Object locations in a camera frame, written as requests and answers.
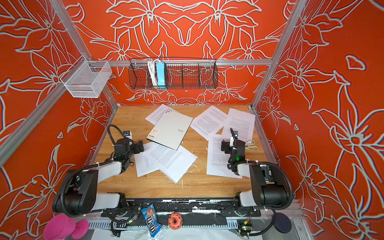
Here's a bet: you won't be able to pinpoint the paper sheet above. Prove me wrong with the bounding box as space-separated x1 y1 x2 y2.
222 108 256 142
207 134 242 179
143 143 198 184
134 153 159 177
145 104 176 125
191 106 228 140

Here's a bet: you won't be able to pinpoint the grey clip folder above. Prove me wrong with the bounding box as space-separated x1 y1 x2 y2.
146 110 193 150

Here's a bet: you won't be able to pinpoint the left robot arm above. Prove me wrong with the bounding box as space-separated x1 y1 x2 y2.
52 125 145 218

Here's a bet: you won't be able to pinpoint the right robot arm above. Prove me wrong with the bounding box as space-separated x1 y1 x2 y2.
221 129 294 210

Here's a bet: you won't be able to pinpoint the paper sheet under folder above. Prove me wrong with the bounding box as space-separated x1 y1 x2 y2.
145 104 176 125

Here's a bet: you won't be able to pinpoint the blue candy bag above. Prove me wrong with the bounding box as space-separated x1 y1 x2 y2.
141 204 162 238

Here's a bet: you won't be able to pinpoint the blue white box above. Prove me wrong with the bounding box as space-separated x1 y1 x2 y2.
156 62 166 88

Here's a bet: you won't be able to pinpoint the red toy wheel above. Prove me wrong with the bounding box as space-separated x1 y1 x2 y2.
168 213 183 230

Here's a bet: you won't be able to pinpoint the small green circuit board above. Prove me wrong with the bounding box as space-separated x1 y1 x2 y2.
238 218 256 238

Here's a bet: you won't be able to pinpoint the clear plastic bin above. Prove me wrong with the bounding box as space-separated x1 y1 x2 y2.
60 59 112 99

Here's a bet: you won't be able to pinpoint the dark round disc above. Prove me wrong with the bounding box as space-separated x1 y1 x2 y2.
274 213 292 234

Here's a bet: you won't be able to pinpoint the pink dumbbell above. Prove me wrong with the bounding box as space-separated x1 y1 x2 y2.
43 215 89 240

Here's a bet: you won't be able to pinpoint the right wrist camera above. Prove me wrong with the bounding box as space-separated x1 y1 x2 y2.
230 129 238 149

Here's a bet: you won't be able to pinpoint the white handled scissors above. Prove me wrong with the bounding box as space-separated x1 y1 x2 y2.
245 140 259 152

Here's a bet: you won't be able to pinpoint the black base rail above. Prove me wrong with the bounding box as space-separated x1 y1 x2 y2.
101 197 262 218

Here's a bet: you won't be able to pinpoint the black wire basket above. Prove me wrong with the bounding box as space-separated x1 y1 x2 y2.
128 58 219 90

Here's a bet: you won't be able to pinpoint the white cable bundle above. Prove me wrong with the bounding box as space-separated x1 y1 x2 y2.
147 59 161 87

